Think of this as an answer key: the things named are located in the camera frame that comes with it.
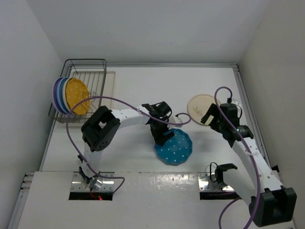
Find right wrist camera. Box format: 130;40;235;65
227;97;242;110

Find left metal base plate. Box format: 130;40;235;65
70;173;114;192

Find cream green plate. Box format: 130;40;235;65
187;94;215;126

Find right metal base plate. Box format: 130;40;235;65
197;172;234;192

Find wire dish rack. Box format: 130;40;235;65
48;58;107;124

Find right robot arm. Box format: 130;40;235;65
201;103;297;227

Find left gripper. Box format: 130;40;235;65
150;116;174;146

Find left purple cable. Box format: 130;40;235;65
66;96;191;194

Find teal dotted plate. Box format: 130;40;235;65
154;128;193;166

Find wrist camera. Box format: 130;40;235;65
169;115;183;127
227;97;242;110

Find cream drip tray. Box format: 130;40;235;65
69;68;116;126

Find light blue plate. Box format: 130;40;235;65
57;77;69;114

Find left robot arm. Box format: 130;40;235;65
79;102;174;190

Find metal base plate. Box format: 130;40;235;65
197;172;234;192
70;173;114;192

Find yellow dotted plate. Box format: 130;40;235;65
65;78;91;115

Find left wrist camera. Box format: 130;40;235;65
169;115;183;127

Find purple plate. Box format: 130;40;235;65
51;78;62;113

